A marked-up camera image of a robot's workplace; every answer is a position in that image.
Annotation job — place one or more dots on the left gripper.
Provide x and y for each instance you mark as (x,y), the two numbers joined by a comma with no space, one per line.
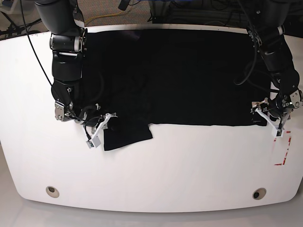
(266,111)

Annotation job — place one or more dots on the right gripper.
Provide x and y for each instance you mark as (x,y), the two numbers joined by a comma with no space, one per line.
(102,122)

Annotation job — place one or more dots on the black graphic T-shirt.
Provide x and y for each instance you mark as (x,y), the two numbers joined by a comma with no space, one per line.
(184,77)

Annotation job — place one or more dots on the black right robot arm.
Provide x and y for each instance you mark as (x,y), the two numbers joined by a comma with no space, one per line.
(78,86)

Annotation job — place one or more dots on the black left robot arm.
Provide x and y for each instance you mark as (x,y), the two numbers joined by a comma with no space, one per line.
(267,32)

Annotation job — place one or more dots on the red tape rectangle marking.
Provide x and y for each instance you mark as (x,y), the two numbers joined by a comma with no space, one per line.
(280,149)

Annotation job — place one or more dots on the black tripod stand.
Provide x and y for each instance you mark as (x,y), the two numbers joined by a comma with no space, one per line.
(15,30)

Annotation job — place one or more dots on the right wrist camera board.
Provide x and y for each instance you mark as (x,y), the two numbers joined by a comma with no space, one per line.
(93,143)

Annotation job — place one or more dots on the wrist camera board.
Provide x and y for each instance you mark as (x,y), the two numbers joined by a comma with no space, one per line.
(276,132)
(93,143)

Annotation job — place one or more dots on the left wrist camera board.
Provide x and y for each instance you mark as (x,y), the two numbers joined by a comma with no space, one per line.
(276,132)

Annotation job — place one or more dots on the right table cable grommet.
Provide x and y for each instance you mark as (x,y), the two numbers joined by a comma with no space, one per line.
(259,194)

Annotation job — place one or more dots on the table cable grommet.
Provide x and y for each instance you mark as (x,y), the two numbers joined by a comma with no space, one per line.
(52,192)
(259,194)

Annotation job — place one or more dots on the left table cable grommet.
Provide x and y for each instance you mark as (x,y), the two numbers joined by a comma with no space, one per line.
(52,192)

